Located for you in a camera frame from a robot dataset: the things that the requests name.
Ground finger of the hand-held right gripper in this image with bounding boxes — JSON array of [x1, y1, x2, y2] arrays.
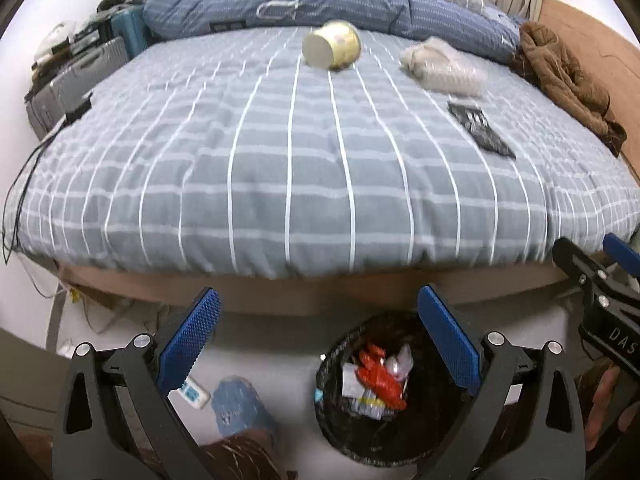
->
[[602, 232, 640, 282], [551, 237, 615, 307]]

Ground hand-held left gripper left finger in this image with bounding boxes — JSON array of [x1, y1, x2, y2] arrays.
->
[[50, 287, 222, 480]]

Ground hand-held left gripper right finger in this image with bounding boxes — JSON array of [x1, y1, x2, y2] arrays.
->
[[417, 284, 588, 480]]

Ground black trash bin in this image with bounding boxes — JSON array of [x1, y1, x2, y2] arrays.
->
[[315, 310, 485, 469]]

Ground person's right hand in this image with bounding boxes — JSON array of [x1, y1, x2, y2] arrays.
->
[[584, 366, 632, 454]]

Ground silver wrapper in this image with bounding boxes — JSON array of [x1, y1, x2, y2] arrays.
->
[[385, 344, 414, 377]]

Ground white power strip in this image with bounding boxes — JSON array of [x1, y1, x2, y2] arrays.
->
[[180, 379, 211, 409]]

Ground red wrapper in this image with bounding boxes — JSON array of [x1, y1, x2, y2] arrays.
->
[[356, 344, 407, 411]]

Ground blue slipper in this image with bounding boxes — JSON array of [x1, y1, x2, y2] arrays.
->
[[211, 376, 279, 442]]

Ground yellow cardboard piece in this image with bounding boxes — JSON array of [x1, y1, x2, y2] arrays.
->
[[65, 280, 132, 312]]

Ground white wrapper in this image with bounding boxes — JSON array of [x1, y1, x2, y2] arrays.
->
[[342, 362, 367, 402]]

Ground person's left leg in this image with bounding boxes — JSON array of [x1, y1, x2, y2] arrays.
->
[[140, 427, 297, 480]]

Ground grey plaid bed sheet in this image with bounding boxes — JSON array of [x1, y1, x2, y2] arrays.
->
[[2, 25, 640, 281]]

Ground black snack packet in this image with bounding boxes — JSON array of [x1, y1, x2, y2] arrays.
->
[[446, 101, 517, 161]]

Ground brown jacket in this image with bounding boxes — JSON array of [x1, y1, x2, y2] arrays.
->
[[507, 21, 628, 157]]

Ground crumpled clear plastic bag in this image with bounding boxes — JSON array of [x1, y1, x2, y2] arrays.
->
[[399, 37, 489, 96]]

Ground silver suitcase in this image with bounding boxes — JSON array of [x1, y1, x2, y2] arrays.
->
[[25, 35, 129, 142]]

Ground teal suitcase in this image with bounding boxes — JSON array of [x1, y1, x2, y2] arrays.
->
[[110, 7, 154, 59]]

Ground gold tin can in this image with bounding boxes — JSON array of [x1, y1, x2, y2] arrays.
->
[[301, 20, 362, 72]]

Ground blue patterned duvet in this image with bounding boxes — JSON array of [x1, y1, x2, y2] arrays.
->
[[142, 0, 526, 59]]

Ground white cables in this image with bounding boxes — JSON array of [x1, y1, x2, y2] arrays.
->
[[30, 260, 168, 336]]

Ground wooden bed frame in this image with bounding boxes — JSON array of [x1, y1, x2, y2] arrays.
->
[[55, 255, 586, 319]]

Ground black cable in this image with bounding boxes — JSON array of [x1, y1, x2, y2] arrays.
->
[[0, 102, 81, 266]]

